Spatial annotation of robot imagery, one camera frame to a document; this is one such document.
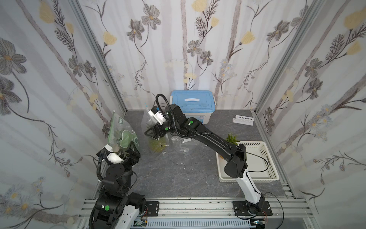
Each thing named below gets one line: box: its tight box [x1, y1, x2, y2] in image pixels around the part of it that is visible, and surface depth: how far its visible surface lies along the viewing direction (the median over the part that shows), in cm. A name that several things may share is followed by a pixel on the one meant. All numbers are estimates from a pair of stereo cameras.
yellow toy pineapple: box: [225, 132, 240, 146], surface depth 81 cm
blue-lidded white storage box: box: [169, 90, 216, 125], surface depth 106 cm
